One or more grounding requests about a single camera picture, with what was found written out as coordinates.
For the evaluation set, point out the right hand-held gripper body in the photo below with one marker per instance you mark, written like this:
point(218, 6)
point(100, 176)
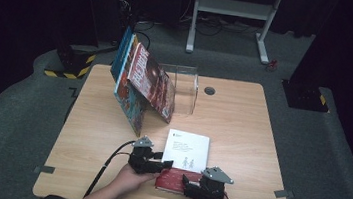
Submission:
point(212, 191)

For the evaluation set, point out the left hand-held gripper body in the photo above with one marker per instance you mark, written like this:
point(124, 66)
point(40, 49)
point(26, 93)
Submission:
point(140, 162)

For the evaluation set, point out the white and red book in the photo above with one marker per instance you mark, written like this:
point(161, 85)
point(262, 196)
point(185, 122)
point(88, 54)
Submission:
point(187, 147)

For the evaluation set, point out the light blue picture book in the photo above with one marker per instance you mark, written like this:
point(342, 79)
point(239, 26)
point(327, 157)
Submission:
point(133, 108)

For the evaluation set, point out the clear acrylic book rack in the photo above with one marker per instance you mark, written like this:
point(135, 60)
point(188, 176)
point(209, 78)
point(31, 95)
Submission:
point(185, 90)

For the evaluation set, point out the dark purple magazine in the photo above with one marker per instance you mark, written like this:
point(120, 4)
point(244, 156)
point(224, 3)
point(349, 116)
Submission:
point(153, 80)

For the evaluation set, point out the dark blue picture book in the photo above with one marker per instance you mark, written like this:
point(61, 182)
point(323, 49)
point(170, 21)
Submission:
point(122, 53)

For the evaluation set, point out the person's left hand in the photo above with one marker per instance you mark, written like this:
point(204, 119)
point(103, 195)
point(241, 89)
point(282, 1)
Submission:
point(131, 181)

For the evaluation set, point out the grey tape piece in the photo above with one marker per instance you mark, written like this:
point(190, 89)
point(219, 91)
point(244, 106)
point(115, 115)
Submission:
point(283, 194)
point(44, 169)

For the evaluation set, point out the grey round table grommet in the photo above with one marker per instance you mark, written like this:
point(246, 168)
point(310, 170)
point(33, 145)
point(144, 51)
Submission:
point(209, 91)

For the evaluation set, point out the black yellow striped stand base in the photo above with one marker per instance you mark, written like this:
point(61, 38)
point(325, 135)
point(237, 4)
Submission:
point(73, 64)

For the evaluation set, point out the black stand base yellow mark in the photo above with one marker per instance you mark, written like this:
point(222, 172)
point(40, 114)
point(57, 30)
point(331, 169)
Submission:
point(304, 97)

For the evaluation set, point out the small red floor object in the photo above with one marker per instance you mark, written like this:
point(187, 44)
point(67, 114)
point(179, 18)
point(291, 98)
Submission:
point(271, 65)

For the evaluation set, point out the dark equipment with red light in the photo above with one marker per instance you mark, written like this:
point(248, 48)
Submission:
point(126, 3)

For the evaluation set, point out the white metal stand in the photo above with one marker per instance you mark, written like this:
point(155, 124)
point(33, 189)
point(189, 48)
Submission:
point(233, 8)

